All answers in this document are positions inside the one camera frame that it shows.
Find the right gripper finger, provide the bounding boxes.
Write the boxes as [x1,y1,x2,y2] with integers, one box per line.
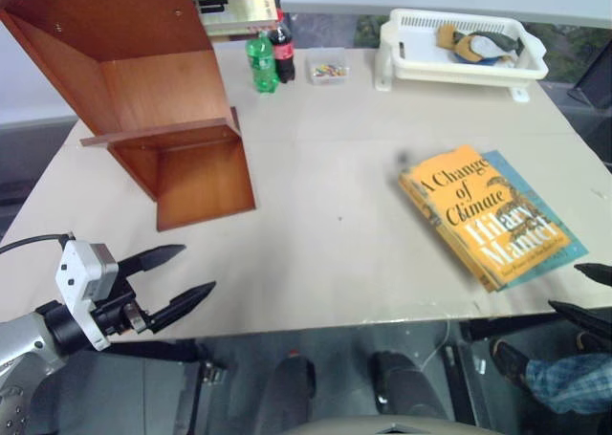
[547,299,612,341]
[573,262,612,287]

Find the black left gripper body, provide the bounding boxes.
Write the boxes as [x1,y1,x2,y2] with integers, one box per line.
[90,261,155,337]

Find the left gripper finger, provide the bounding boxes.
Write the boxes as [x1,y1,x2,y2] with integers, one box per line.
[117,244,187,284]
[146,280,218,335]

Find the orange Change of Climate book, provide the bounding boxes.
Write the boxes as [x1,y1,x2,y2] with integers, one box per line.
[398,143,573,294]

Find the brown wooden bookshelf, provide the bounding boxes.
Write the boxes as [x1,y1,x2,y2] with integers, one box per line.
[0,0,257,232]

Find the blue plaid trouser leg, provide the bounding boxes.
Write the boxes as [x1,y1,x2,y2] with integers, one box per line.
[524,352,612,416]

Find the dark brown shoe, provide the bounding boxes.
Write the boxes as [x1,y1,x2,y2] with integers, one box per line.
[489,337,533,391]

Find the green plastic soda bottle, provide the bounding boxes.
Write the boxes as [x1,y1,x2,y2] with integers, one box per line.
[244,29,281,95]

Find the dark cola bottle red label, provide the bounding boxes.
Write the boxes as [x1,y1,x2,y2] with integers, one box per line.
[267,9,298,85]

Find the plush toy in basket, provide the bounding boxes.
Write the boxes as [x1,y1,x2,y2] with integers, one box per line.
[452,30,523,59]

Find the clear box colourful small items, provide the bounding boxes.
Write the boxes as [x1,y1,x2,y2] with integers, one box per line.
[305,47,351,87]

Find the tan yellow cloth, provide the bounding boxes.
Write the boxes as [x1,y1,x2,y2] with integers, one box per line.
[435,23,485,64]

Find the white plastic basket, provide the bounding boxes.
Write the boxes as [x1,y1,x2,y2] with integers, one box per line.
[373,7,550,104]

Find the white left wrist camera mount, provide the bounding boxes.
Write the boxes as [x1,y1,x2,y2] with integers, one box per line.
[54,240,120,352]

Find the black metal table frame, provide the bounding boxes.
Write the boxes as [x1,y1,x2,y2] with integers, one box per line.
[441,312,576,427]

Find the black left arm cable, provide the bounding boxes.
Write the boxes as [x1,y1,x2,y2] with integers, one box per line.
[0,232,77,257]

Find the white thin cable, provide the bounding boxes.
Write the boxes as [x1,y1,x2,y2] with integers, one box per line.
[419,318,453,373]

